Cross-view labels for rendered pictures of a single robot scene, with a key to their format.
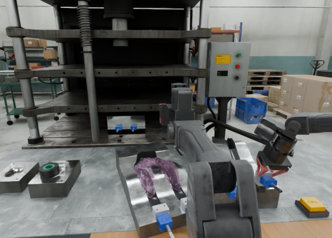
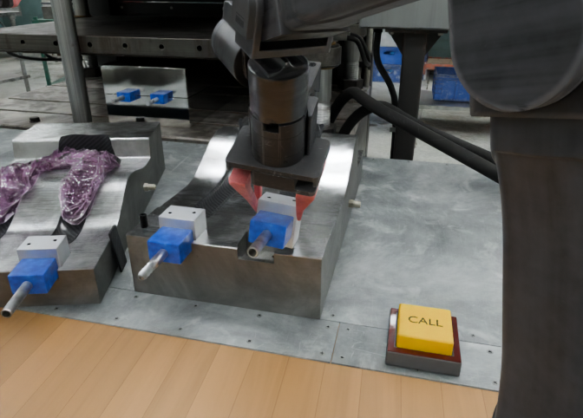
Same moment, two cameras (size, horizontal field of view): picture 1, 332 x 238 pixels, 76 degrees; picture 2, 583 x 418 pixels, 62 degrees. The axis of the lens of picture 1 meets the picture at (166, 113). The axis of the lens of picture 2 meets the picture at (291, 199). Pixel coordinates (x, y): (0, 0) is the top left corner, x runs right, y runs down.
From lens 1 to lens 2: 63 cm
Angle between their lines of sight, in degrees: 19
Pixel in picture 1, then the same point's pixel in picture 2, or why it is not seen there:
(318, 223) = (399, 387)
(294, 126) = (240, 2)
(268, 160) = (245, 153)
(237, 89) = not seen: hidden behind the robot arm
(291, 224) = (309, 369)
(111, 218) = not seen: outside the picture
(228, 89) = (422, 5)
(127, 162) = (34, 153)
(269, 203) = (291, 299)
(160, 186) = (33, 207)
